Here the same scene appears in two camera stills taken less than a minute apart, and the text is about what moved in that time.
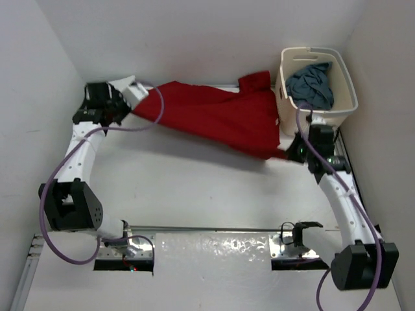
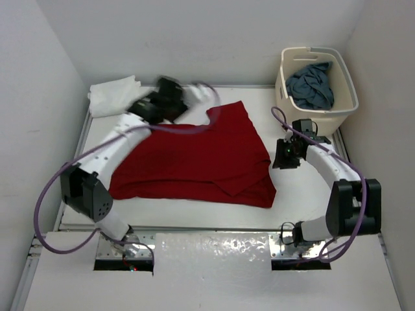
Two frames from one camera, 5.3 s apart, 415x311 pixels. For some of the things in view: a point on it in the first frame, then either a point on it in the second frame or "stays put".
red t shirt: x=243 y=118 -> x=224 y=161
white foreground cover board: x=194 y=271 stays put
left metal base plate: x=133 y=246 stays put
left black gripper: x=117 y=96 -> x=179 y=97
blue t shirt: x=312 y=85 stays put
